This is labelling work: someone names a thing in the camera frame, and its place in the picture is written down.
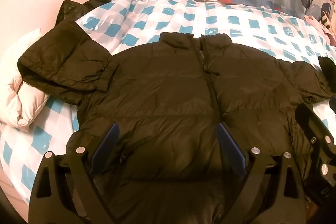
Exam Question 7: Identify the dark quilted jacket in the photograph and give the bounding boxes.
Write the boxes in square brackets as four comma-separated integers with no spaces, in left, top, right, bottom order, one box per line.
[58,0,132,24]

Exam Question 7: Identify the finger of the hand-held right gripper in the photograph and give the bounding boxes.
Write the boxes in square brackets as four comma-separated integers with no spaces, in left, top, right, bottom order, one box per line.
[295,102,336,153]

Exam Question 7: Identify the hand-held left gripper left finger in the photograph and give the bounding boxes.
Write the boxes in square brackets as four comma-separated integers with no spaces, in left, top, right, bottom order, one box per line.
[29,122,121,224]

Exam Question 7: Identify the black white striped cloth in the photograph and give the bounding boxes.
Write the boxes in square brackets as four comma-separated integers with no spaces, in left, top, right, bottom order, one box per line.
[320,13,333,31]

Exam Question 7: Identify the pink clothes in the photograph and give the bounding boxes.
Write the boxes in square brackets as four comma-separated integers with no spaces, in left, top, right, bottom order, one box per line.
[306,15,336,46]

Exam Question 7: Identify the white quilted jacket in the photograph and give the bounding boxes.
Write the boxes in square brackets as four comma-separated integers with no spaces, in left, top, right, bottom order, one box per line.
[0,28,50,132]

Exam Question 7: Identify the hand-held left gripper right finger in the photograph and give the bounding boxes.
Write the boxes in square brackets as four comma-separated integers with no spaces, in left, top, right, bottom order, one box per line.
[215,122,307,224]

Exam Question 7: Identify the black puffer jacket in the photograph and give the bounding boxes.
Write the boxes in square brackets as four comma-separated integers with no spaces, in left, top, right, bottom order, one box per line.
[17,20,336,224]

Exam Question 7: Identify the blue white checkered bed cover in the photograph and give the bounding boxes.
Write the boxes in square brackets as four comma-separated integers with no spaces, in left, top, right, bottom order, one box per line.
[0,0,336,203]

